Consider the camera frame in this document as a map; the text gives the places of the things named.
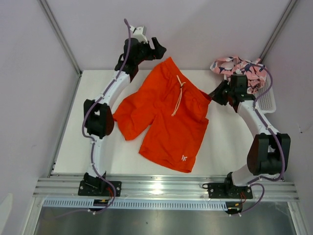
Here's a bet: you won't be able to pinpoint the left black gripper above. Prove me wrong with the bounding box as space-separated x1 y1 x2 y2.
134 37 166 65

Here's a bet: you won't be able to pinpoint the orange shorts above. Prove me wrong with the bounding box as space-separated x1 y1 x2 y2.
113 57 211 173

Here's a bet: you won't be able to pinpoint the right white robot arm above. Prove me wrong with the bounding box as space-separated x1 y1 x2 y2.
210 74 291 198

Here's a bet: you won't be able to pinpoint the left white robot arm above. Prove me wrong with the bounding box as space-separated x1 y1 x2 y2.
82 37 167 196

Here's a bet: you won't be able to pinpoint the pink patterned shorts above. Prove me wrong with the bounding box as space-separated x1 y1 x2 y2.
210 56 267 94

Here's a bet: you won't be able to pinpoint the white plastic basket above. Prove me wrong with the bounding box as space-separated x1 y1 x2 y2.
253 75 276 114

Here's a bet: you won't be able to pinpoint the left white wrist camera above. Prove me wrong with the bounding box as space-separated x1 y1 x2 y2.
130 25 149 44

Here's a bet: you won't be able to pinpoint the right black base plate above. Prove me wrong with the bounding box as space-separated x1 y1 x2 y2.
202 183 253 199

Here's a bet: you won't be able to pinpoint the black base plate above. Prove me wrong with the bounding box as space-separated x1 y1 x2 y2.
202 183 253 199
78 181 114 197

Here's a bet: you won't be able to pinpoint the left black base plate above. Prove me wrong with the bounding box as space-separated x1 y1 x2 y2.
78 181 114 197

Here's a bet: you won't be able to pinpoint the aluminium mounting rail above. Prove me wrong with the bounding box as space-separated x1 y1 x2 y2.
33 174 299 202

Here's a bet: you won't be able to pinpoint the slotted cable duct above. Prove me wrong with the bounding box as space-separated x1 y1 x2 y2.
43 198 235 211

